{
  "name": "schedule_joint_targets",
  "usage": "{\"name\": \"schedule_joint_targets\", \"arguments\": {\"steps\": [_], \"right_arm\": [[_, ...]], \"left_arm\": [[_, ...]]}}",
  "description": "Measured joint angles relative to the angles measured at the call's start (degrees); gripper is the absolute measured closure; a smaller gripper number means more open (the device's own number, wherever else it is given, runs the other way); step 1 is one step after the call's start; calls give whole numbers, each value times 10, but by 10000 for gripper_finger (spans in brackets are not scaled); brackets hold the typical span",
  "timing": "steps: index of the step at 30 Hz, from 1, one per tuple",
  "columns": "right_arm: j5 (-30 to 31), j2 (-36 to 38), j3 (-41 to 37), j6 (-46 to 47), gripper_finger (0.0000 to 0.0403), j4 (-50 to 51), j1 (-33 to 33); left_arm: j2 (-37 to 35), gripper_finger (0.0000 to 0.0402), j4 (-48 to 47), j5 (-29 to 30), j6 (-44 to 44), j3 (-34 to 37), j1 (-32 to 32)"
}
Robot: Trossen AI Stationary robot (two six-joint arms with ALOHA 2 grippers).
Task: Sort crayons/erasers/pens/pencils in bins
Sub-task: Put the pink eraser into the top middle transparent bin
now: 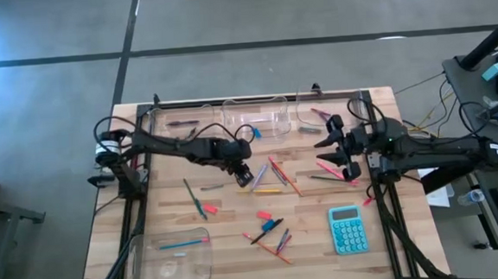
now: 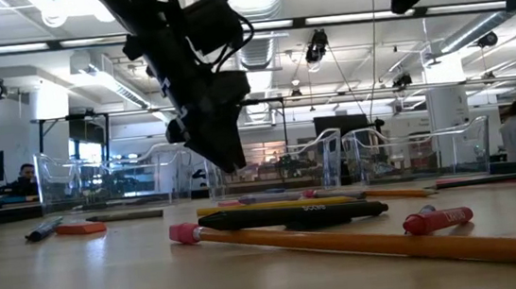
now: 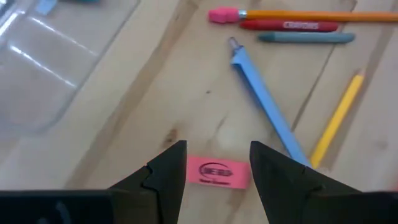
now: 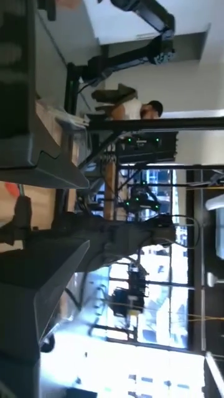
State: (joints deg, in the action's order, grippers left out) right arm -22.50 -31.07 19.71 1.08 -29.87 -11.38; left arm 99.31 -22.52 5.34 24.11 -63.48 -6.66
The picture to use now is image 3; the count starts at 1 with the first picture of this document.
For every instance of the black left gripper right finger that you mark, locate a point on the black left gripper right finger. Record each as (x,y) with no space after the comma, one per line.
(286,193)

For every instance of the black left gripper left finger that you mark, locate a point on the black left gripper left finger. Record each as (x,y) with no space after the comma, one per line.
(161,186)

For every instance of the pink eraser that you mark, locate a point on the pink eraser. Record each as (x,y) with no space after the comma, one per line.
(217,172)

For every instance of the yellow pencil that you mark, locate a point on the yellow pencil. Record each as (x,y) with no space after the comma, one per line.
(337,119)

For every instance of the periwinkle pen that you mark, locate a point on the periwinkle pen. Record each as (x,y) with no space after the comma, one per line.
(264,99)

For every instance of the orange pencil with pink eraser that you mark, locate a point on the orange pencil with pink eraser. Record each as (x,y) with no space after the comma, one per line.
(311,15)

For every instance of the grey crayon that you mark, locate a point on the grey crayon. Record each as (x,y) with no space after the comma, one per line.
(306,37)

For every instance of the clear plastic bin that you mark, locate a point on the clear plastic bin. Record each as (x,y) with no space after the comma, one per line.
(46,77)

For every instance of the red crayon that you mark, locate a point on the red crayon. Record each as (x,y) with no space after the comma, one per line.
(280,25)

